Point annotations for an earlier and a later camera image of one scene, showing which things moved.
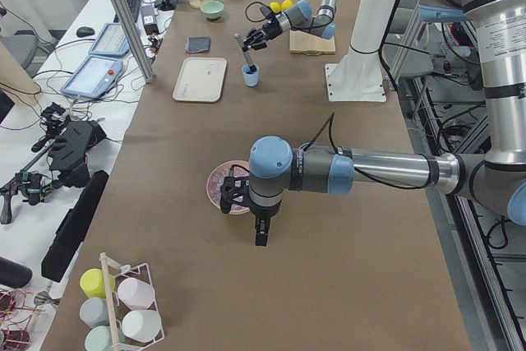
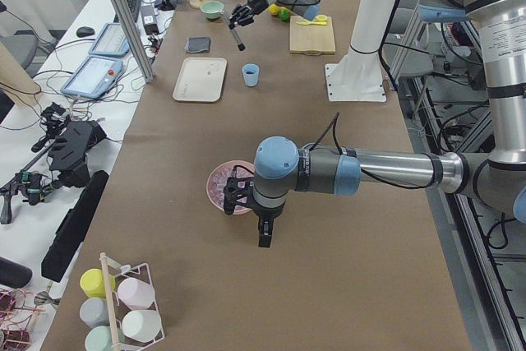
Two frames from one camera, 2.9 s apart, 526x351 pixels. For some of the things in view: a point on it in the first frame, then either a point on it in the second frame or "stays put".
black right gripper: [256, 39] to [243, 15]
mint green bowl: [213, 10] stays put
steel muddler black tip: [252, 67] to [240, 44]
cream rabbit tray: [201, 79] stays put
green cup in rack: [99, 339] stays put
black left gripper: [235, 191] stays put
